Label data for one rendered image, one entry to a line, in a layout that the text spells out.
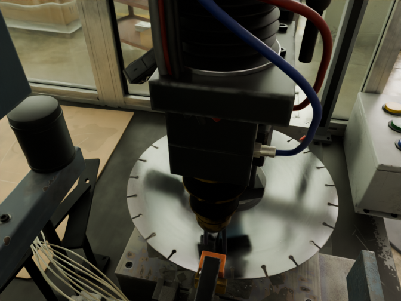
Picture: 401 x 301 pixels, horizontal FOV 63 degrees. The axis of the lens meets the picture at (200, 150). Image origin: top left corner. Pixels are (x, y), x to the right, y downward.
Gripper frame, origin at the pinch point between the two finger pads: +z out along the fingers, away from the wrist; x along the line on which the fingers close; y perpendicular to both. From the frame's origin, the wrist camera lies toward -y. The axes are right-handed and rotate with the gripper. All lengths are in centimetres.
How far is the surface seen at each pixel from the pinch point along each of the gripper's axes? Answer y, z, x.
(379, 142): 33.9, 5.6, 23.2
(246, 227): 8.9, 11.0, -8.0
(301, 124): 18.6, 0.8, 24.3
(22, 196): -14.6, 1.3, -21.1
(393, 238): 61, 67, 108
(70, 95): -52, -12, 44
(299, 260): 15.8, 14.2, -10.7
